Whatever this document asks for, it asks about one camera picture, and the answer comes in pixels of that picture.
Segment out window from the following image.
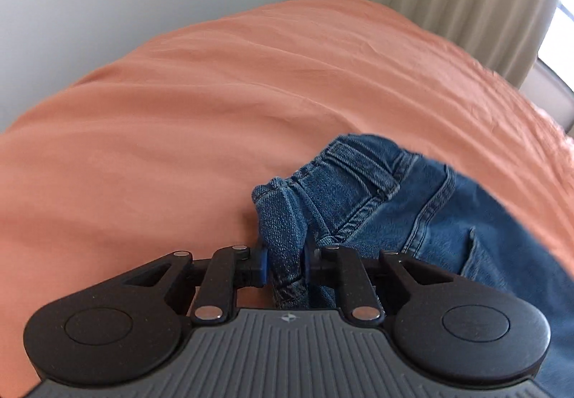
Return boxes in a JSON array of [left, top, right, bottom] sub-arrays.
[[536, 0, 574, 78]]

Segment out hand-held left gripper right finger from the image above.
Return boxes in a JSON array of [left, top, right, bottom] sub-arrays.
[[304, 245, 456, 322]]

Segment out orange bed sheet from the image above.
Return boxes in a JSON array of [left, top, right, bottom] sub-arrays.
[[0, 0, 574, 395]]

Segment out blue denim pants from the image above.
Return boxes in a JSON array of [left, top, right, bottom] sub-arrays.
[[251, 134, 574, 398]]

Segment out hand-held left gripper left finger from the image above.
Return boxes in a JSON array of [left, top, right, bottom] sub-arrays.
[[122, 244, 270, 322]]

